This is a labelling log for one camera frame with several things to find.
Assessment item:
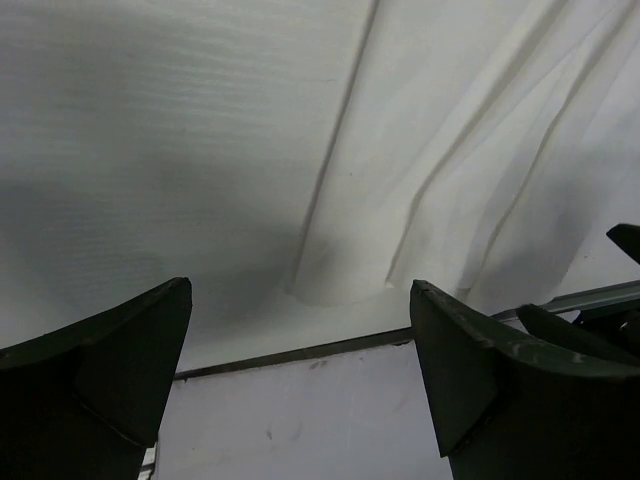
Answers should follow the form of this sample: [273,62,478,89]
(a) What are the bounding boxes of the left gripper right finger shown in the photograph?
[410,280,639,479]

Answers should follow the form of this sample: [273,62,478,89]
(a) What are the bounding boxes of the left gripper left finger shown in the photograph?
[1,277,192,479]

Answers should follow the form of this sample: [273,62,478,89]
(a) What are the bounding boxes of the white t shirt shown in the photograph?
[290,1,639,314]

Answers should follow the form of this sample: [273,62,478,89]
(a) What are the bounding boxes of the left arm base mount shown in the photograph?
[494,280,639,367]

